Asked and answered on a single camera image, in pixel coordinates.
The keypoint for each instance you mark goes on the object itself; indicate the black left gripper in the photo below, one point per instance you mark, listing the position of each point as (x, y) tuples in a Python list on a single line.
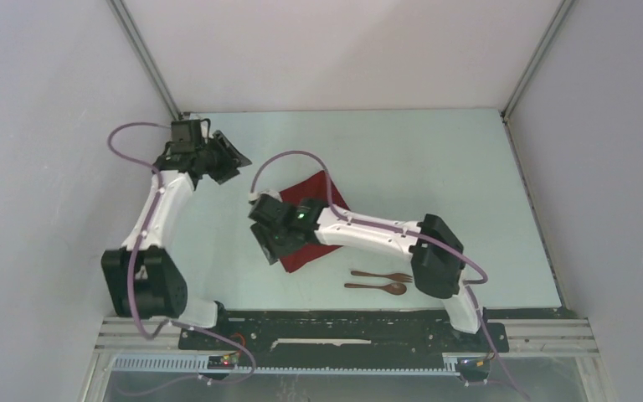
[(231, 159)]

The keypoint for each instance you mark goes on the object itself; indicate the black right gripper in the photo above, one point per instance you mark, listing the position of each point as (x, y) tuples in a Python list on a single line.
[(272, 249)]

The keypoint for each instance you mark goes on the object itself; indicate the red cloth napkin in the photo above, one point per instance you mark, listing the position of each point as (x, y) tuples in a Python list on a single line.
[(314, 187)]

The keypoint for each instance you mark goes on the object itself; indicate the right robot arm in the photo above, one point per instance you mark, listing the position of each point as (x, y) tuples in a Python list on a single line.
[(430, 247)]

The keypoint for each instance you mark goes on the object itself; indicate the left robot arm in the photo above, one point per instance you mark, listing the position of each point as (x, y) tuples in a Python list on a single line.
[(141, 276)]

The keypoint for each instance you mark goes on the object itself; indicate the brown wooden fork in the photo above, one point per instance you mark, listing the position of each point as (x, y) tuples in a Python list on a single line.
[(398, 276)]

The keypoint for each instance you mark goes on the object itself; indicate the brown wooden spoon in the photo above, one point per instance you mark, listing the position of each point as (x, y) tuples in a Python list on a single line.
[(393, 288)]

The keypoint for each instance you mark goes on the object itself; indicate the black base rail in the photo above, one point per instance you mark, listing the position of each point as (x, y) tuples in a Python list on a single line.
[(349, 343)]

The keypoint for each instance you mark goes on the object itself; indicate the left aluminium frame post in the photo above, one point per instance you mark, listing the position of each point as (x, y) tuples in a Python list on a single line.
[(133, 35)]

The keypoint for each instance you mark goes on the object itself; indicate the aluminium frame post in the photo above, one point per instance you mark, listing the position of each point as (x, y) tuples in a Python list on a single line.
[(539, 54), (133, 35)]

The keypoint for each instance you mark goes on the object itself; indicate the right aluminium frame post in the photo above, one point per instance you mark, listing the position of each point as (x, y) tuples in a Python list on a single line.
[(539, 54)]

